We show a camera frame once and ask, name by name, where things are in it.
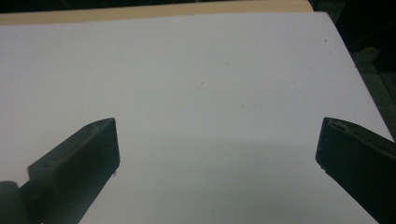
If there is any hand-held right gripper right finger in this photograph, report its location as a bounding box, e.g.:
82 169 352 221
315 117 396 224

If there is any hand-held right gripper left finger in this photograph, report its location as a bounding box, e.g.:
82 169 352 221
19 117 121 224

